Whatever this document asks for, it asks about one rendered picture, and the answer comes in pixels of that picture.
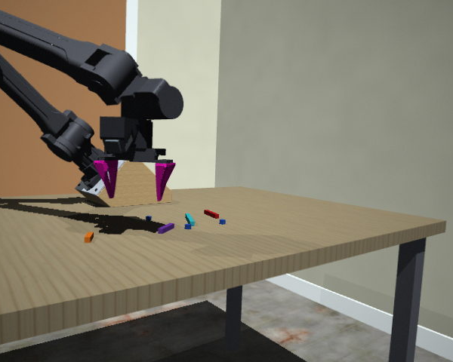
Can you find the orange rod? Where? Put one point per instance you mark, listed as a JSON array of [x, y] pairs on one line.
[[89, 236]]

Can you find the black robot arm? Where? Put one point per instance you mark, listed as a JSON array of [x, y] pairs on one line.
[[157, 100]]

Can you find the turquoise rod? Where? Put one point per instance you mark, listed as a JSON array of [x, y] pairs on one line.
[[190, 219]]

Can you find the red rod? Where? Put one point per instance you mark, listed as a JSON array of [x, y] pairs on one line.
[[212, 214]]

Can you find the purple rod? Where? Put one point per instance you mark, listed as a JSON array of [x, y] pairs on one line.
[[165, 228]]

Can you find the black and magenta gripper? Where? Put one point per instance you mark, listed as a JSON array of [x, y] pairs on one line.
[[164, 167]]

